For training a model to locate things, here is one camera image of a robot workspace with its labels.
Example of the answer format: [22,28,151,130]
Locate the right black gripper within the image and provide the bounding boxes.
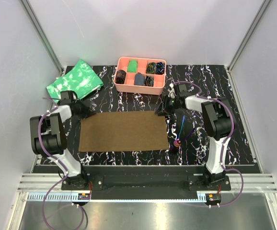
[154,94,179,117]

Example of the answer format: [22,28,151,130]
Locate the brown cloth napkin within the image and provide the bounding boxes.
[79,111,169,152]

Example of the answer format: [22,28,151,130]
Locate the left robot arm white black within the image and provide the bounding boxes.
[30,91,96,190]

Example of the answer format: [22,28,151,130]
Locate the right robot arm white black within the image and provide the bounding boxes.
[155,81,235,190]

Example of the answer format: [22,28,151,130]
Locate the black patterned rolled cloth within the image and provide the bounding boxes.
[144,76,154,87]

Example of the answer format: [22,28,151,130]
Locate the green white patterned cloth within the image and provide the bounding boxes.
[46,59,104,99]

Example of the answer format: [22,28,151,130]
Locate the blue grey rolled cloth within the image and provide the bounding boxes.
[134,72,145,86]

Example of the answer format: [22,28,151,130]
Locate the pink compartment tray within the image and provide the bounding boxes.
[113,57,167,95]

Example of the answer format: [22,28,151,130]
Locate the black blue rolled cloth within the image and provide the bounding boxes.
[155,62,165,75]

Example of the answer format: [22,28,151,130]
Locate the black multicolour rolled cloth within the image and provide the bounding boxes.
[146,62,156,74]

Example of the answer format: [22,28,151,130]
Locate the dark brown rolled cloth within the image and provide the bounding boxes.
[115,69,127,84]

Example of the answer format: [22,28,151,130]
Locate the green rolled cloth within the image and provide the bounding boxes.
[127,60,138,73]

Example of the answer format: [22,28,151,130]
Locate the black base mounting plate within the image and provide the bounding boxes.
[60,165,231,201]

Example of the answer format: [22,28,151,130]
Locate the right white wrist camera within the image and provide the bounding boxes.
[168,83,176,99]

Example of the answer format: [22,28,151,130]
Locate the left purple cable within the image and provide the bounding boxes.
[37,97,88,230]

